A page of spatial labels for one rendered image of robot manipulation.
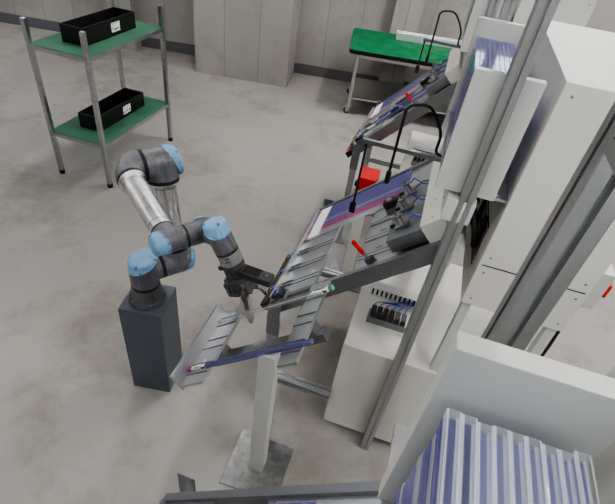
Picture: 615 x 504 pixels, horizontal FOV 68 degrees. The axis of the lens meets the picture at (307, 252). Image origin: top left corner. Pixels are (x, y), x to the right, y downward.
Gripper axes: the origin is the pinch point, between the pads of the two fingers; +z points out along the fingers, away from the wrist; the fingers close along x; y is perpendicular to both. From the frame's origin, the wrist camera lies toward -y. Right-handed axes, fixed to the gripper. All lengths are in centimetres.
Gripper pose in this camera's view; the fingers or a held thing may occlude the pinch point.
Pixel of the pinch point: (261, 308)
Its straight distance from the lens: 155.9
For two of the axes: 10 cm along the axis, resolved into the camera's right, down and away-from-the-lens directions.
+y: -9.0, 0.9, 4.2
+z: 3.1, 8.1, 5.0
